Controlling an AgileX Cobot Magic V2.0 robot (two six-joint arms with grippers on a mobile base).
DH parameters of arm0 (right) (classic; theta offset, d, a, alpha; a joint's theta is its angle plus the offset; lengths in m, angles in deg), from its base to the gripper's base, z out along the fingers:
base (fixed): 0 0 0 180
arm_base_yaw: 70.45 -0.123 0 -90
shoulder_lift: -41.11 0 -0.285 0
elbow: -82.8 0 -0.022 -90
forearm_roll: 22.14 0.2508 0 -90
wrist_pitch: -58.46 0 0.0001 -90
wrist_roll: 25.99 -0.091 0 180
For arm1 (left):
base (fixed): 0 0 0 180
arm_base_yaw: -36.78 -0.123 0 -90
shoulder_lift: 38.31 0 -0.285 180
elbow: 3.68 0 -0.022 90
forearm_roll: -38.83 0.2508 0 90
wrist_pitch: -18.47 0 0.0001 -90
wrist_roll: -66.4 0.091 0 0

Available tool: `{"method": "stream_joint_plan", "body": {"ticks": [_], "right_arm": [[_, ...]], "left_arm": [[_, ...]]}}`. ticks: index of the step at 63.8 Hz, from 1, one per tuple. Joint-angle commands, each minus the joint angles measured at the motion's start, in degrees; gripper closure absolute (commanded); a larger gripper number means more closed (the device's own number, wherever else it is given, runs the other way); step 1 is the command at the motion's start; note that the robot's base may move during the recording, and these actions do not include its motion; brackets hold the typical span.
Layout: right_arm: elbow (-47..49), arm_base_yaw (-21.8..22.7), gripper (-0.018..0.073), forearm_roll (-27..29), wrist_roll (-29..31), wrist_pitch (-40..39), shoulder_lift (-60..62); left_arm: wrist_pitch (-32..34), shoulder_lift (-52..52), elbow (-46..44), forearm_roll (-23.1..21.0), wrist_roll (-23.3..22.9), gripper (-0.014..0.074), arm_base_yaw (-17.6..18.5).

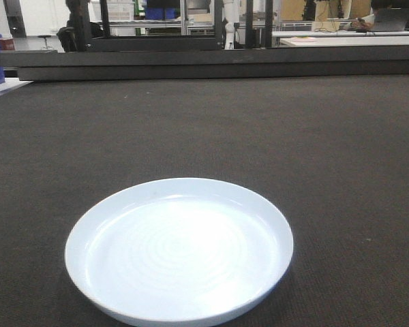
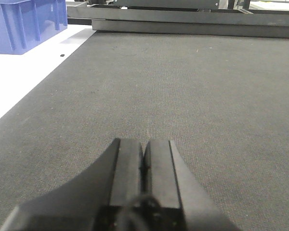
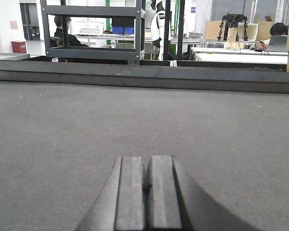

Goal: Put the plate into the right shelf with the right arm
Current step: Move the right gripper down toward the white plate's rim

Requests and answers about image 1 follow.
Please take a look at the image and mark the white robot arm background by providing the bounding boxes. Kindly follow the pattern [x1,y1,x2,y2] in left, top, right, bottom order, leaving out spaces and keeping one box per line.
[223,0,240,50]

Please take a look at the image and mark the white background tables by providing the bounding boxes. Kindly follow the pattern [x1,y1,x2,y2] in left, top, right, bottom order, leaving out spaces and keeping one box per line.
[272,31,409,47]

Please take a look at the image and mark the light blue round tray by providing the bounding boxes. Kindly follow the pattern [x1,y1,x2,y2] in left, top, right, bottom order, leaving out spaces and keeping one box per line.
[64,178,294,326]

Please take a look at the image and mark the dark grey table mat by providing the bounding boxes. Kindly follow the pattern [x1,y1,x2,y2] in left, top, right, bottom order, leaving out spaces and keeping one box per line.
[0,75,409,326]

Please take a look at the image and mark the black metal frame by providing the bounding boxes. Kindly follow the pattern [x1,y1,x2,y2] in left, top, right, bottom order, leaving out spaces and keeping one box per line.
[65,0,274,52]

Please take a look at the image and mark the black office chair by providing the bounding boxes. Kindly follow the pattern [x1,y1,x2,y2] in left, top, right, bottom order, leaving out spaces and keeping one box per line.
[57,27,78,52]

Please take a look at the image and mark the seated person with laptop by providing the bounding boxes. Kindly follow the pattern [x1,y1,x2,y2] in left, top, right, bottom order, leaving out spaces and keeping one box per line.
[343,1,409,32]

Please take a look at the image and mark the black table edge rail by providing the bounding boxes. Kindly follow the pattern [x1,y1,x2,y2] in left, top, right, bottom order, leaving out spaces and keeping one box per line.
[0,46,409,82]

